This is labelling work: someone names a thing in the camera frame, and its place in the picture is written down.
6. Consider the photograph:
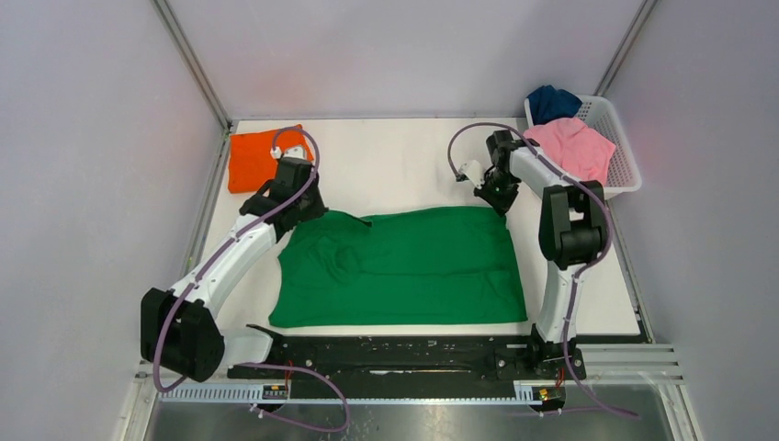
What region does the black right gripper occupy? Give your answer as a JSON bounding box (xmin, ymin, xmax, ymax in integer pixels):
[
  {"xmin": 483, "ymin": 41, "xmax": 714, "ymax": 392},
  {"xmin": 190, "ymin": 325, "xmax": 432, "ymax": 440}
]
[{"xmin": 474, "ymin": 172, "xmax": 519, "ymax": 217}]

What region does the green t-shirt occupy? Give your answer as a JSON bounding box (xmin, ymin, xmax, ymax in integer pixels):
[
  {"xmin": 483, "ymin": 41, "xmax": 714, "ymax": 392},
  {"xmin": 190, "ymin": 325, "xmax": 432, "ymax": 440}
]
[{"xmin": 269, "ymin": 206, "xmax": 527, "ymax": 328}]

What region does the white plastic laundry basket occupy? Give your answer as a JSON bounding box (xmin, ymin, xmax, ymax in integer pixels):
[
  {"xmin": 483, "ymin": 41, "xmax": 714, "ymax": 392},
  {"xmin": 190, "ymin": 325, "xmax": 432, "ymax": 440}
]
[{"xmin": 524, "ymin": 95, "xmax": 643, "ymax": 201}]

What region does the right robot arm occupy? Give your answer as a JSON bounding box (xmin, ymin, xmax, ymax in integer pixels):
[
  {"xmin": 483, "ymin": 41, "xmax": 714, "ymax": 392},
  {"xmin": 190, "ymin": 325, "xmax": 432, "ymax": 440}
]
[{"xmin": 461, "ymin": 128, "xmax": 611, "ymax": 379}]

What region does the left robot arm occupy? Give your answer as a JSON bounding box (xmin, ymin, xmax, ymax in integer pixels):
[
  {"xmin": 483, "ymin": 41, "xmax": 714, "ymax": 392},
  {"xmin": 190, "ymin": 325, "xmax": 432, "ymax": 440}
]
[{"xmin": 140, "ymin": 157, "xmax": 327, "ymax": 382}]

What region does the folded orange t-shirt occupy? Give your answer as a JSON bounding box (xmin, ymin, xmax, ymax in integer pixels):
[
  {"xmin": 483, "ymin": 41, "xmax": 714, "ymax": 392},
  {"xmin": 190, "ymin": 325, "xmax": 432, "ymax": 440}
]
[{"xmin": 227, "ymin": 124, "xmax": 312, "ymax": 194}]

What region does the pink t-shirt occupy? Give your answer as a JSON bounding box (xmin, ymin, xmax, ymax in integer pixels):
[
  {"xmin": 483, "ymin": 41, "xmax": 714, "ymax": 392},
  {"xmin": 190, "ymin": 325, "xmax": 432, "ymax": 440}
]
[{"xmin": 524, "ymin": 118, "xmax": 616, "ymax": 187}]

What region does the navy blue t-shirt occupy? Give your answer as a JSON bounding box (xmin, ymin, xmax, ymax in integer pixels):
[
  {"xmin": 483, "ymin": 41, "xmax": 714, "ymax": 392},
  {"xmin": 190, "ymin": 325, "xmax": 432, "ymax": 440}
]
[{"xmin": 526, "ymin": 85, "xmax": 582, "ymax": 125}]

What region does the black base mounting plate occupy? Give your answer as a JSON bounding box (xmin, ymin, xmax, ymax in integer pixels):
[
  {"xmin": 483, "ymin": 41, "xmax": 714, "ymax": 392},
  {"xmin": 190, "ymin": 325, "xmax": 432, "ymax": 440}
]
[{"xmin": 217, "ymin": 334, "xmax": 606, "ymax": 388}]

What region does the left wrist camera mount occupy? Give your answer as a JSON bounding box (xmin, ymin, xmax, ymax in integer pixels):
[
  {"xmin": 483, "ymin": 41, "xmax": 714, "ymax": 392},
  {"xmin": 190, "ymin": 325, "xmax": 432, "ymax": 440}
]
[{"xmin": 270, "ymin": 144, "xmax": 310, "ymax": 162}]

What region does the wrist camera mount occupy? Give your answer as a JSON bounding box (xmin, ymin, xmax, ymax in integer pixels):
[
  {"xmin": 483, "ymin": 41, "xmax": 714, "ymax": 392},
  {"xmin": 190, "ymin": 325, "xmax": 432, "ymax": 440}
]
[
  {"xmin": 270, "ymin": 144, "xmax": 310, "ymax": 162},
  {"xmin": 456, "ymin": 160, "xmax": 485, "ymax": 188}
]

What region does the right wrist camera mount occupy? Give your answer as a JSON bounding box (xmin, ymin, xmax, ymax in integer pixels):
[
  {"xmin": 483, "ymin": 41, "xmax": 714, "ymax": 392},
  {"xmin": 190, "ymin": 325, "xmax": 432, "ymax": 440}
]
[{"xmin": 456, "ymin": 160, "xmax": 485, "ymax": 188}]

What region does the right corner aluminium post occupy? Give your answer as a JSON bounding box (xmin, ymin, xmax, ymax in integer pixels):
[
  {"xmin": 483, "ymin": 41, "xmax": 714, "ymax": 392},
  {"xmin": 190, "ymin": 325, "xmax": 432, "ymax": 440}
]
[{"xmin": 594, "ymin": 0, "xmax": 660, "ymax": 96}]

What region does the corner aluminium post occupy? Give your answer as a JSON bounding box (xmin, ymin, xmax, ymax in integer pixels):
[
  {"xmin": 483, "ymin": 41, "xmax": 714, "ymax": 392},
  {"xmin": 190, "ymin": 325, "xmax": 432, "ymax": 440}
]
[
  {"xmin": 594, "ymin": 0, "xmax": 660, "ymax": 96},
  {"xmin": 151, "ymin": 0, "xmax": 232, "ymax": 132}
]

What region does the left corner aluminium post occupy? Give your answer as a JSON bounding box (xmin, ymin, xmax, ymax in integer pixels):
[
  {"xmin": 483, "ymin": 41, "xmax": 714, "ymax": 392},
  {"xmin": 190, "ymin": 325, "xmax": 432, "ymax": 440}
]
[{"xmin": 151, "ymin": 0, "xmax": 232, "ymax": 132}]

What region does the aluminium front frame rail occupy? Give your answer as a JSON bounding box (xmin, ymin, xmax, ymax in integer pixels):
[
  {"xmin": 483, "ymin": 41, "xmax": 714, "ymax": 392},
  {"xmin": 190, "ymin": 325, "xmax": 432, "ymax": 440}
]
[{"xmin": 124, "ymin": 344, "xmax": 686, "ymax": 406}]

